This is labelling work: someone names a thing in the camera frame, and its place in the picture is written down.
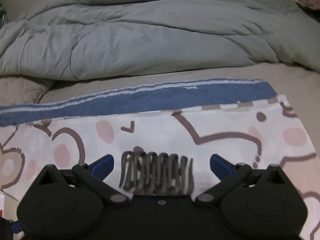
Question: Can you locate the grey duvet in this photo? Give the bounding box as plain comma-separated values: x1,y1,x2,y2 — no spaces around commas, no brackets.
1,0,319,81

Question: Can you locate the cartoon bear patterned cloth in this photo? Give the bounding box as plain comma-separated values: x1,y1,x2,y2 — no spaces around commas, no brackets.
1,79,319,239

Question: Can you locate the black hair claw clip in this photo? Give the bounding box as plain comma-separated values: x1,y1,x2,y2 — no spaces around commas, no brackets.
119,146,195,196

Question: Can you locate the beige fleece blanket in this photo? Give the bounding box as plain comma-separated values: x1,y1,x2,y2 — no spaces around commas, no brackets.
0,76,54,106

